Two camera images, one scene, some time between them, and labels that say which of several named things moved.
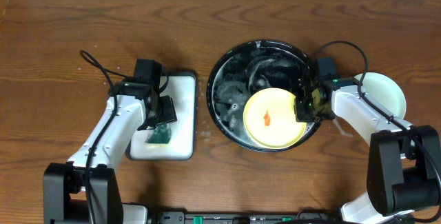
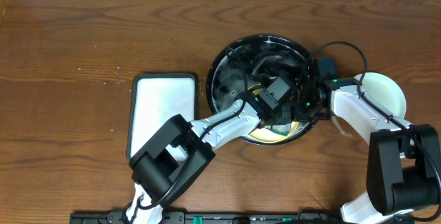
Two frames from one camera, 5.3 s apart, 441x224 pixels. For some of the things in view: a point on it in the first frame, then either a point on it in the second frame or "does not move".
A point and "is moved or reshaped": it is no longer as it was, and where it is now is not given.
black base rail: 247,217 does not move
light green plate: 386,91 does not move
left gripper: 167,110 → 287,112
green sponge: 161,134 is moved or reshaped
